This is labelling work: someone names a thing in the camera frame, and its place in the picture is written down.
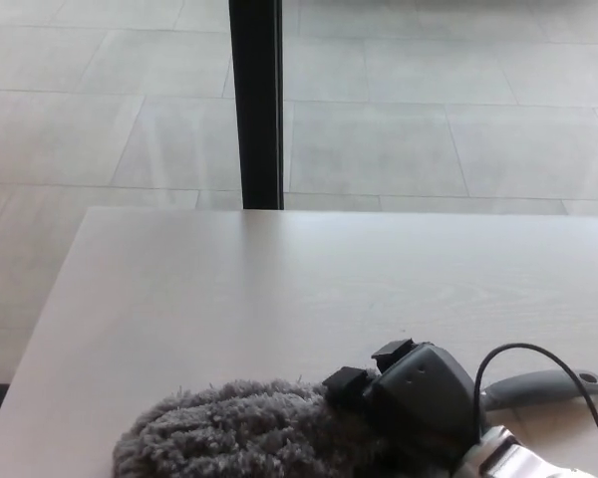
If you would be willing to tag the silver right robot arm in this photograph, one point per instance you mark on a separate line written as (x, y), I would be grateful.
(508, 458)

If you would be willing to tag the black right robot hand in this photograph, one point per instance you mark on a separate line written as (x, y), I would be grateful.
(413, 403)

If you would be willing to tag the grey fluffy microfibre duster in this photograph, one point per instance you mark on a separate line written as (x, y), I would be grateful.
(239, 433)

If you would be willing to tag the black vertical window frame post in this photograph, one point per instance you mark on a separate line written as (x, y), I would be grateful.
(259, 99)

